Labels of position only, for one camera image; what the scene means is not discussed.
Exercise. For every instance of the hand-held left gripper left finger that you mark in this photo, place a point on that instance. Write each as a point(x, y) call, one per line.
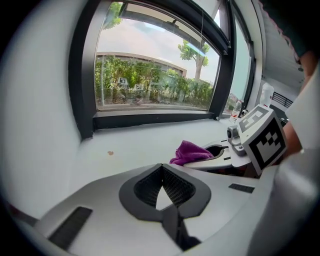
point(100, 212)

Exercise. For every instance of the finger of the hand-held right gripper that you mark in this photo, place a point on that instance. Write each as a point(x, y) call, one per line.
point(217, 143)
point(215, 163)

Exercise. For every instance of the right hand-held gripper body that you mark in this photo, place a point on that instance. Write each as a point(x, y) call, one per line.
point(262, 140)

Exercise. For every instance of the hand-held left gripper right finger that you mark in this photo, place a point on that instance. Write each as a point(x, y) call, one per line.
point(225, 200)

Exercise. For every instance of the purple cloth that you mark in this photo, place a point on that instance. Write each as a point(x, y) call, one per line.
point(190, 152)

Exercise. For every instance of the person's right forearm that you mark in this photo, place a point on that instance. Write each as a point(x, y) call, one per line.
point(292, 140)

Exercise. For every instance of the clear plastic water bottle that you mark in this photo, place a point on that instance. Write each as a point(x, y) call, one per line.
point(235, 112)

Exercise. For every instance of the black railing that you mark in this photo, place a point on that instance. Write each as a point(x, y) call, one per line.
point(281, 100)

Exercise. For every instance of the white plastic jug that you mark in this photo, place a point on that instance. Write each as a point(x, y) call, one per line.
point(267, 95)

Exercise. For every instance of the green tree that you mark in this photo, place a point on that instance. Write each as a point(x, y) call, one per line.
point(198, 65)
point(113, 15)

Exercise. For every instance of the green hedge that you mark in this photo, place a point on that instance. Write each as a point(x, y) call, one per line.
point(125, 75)

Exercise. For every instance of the green shirt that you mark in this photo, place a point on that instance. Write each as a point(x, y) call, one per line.
point(295, 25)

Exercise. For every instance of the black window frame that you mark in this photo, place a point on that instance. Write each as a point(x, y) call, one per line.
point(77, 75)

